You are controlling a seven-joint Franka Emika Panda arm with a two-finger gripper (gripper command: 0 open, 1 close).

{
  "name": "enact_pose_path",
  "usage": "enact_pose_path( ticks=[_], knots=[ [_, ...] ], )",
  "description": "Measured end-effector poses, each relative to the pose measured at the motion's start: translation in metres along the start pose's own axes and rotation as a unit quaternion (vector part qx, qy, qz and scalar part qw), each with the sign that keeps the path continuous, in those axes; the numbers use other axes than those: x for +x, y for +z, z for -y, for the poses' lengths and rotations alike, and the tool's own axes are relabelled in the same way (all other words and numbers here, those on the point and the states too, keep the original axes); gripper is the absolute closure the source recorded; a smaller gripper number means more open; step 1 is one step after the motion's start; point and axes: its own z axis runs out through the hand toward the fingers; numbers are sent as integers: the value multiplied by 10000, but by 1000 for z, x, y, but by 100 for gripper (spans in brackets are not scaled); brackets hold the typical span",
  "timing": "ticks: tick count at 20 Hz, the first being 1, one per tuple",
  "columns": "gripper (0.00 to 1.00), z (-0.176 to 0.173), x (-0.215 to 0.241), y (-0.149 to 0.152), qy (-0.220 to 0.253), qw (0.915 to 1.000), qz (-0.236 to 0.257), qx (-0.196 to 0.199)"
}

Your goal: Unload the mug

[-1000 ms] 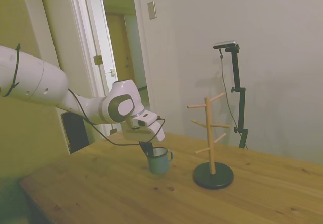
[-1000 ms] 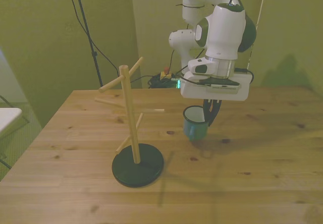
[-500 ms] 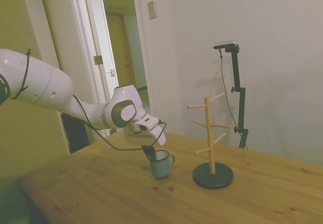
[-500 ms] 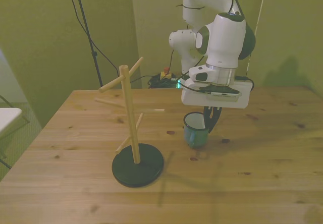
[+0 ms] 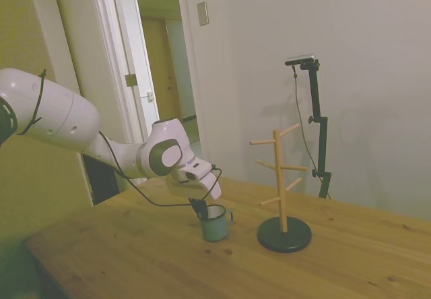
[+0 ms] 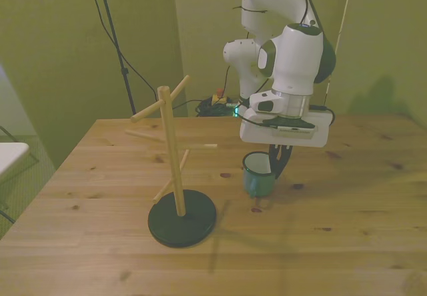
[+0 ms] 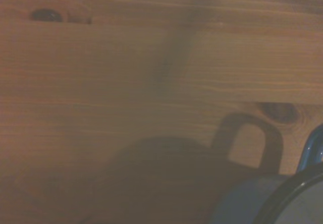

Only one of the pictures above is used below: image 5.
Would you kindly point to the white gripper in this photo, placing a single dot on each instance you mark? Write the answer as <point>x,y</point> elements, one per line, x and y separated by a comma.
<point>198,188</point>

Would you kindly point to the wooden mug tree black base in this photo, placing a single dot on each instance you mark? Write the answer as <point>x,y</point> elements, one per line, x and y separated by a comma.
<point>281,211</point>

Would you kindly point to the blue enamel mug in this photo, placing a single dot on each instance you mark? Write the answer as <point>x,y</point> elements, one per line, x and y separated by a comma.
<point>213,225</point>

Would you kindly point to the white open door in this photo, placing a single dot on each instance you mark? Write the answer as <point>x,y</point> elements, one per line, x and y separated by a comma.
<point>134,60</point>

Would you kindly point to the dark panel behind table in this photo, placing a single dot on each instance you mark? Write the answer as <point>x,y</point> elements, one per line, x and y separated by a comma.
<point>101,181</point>

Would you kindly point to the grey camera on stand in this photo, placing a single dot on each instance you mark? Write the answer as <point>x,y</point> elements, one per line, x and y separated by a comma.
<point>300,59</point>

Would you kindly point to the beige wall switch plate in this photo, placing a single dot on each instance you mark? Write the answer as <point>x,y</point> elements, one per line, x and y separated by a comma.
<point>202,13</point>

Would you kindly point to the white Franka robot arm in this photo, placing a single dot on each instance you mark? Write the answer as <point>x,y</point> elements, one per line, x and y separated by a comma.
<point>60,117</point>

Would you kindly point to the black camera stand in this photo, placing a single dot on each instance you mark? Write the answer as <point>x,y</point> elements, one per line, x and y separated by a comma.
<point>318,120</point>

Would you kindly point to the brass door hinge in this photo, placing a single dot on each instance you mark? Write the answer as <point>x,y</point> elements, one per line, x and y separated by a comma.
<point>130,80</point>

